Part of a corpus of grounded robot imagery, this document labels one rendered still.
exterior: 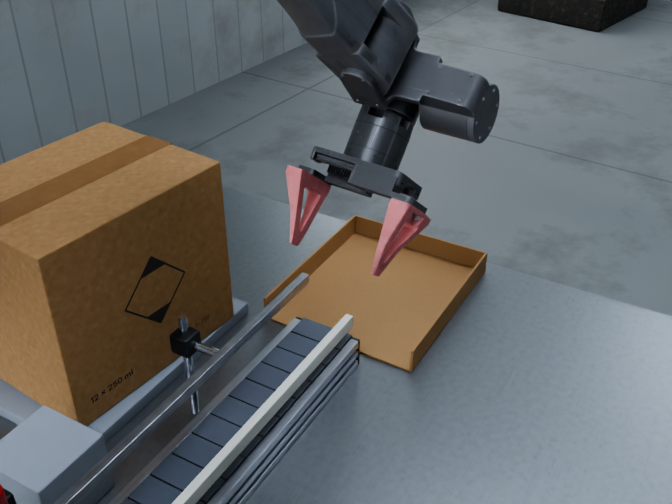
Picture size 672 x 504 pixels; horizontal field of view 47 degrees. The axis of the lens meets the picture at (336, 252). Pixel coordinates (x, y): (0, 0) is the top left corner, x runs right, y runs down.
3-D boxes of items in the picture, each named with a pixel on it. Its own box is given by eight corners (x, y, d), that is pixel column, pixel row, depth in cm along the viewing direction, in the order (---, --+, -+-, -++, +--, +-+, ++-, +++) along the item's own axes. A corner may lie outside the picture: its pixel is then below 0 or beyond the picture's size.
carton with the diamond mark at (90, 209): (80, 432, 101) (36, 259, 86) (-28, 361, 113) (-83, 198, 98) (235, 316, 121) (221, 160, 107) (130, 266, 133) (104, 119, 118)
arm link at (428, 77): (374, -8, 72) (333, 70, 70) (489, 13, 66) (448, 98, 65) (409, 65, 82) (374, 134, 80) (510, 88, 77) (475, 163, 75)
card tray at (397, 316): (411, 372, 113) (413, 351, 111) (264, 318, 124) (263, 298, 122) (485, 271, 135) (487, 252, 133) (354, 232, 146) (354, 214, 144)
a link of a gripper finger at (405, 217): (381, 278, 71) (418, 183, 71) (317, 253, 75) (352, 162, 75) (406, 288, 77) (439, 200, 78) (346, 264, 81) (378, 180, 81)
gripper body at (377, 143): (395, 190, 72) (423, 116, 73) (305, 161, 77) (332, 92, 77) (417, 206, 78) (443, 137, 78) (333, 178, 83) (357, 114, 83)
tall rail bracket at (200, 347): (222, 434, 103) (211, 337, 94) (179, 414, 106) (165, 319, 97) (237, 418, 106) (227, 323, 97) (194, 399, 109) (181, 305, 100)
